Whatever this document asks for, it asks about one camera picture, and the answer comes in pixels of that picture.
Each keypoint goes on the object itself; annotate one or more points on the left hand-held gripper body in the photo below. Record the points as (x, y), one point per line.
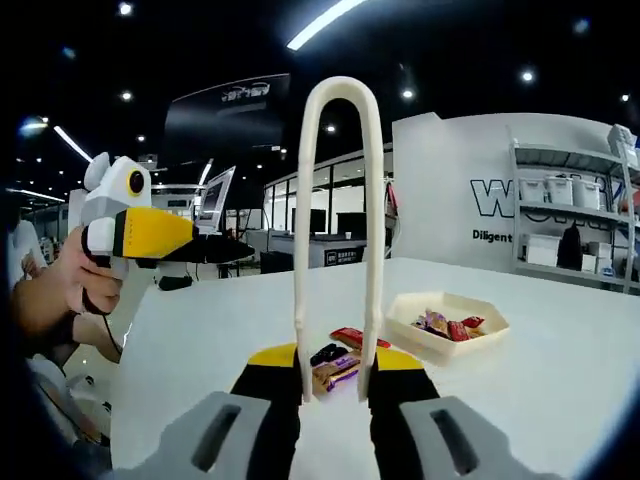
(107, 190)

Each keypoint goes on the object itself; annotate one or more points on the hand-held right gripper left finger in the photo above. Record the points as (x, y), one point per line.
(270, 385)

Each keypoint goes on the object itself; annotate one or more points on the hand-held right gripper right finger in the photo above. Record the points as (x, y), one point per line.
(400, 390)

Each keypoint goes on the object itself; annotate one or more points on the long red food packet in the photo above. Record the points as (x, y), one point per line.
(357, 337)

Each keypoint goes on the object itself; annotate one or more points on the purple and orange food packet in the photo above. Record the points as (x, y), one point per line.
(431, 321)

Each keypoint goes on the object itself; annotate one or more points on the cream paper food container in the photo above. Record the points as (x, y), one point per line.
(475, 350)

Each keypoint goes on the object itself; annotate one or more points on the person's left hand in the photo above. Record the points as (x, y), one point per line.
(75, 280)

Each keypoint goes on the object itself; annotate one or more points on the small black object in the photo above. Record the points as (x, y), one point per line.
(175, 282)

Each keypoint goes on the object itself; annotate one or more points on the tilted computer monitor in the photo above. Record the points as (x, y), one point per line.
(215, 200)

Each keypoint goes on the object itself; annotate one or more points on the small black clip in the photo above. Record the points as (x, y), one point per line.
(326, 354)

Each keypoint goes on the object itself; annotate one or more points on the black counter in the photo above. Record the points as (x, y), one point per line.
(330, 250)

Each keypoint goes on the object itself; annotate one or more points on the black hanging ceiling sign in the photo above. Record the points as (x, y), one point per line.
(225, 120)

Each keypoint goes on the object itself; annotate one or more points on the white cardboard box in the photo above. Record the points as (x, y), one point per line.
(542, 250)

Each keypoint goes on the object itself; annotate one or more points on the black backpack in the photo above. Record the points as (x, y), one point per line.
(570, 250)

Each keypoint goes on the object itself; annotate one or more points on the grey metal storage shelf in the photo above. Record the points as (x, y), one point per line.
(565, 212)

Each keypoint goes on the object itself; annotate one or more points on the long ceiling light strip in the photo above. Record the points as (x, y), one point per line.
(325, 22)

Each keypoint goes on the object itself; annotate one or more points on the row of white storage bins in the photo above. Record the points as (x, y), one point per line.
(560, 190)

